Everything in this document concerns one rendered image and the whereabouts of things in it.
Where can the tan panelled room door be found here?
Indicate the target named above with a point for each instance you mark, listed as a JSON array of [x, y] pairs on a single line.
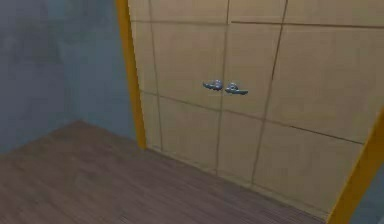
[[186, 60], [306, 100]]

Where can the yellow door frame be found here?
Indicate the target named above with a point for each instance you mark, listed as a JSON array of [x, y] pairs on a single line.
[[132, 76]]

